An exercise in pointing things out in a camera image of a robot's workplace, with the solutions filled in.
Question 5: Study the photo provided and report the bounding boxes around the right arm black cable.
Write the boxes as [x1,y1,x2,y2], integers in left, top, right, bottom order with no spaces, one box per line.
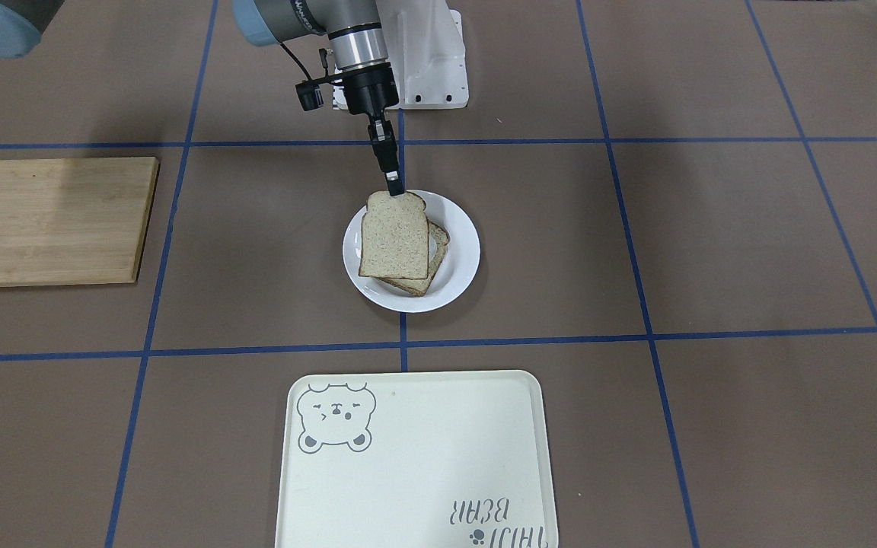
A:
[279,38,333,96]

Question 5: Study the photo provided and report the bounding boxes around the bamboo cutting board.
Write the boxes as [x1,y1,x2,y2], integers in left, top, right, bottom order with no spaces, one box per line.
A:
[0,157,159,288]

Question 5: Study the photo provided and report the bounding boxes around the white bread slice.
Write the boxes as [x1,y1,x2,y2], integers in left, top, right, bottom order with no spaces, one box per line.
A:
[359,191,429,279]

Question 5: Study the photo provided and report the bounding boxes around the cream bear tray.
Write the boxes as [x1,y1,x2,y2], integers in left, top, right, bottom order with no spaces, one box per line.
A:
[274,370,560,547]

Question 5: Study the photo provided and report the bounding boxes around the toast with fried egg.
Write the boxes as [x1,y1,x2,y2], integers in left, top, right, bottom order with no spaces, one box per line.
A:
[376,221,450,296]

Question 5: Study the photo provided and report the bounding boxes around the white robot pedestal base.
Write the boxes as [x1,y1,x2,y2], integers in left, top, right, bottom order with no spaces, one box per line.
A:
[375,1,470,110]

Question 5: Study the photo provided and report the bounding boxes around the white round plate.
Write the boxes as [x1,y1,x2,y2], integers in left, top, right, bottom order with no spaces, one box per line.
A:
[342,190,481,313]

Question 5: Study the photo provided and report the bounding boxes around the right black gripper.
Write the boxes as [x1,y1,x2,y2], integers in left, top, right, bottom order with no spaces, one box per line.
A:
[343,65,404,196]

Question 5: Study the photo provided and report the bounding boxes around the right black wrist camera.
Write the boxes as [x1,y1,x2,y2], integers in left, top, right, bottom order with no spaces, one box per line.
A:
[292,48,342,112]

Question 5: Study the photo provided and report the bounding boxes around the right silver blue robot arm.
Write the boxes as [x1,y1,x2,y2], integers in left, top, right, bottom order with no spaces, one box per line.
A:
[0,1,405,196]

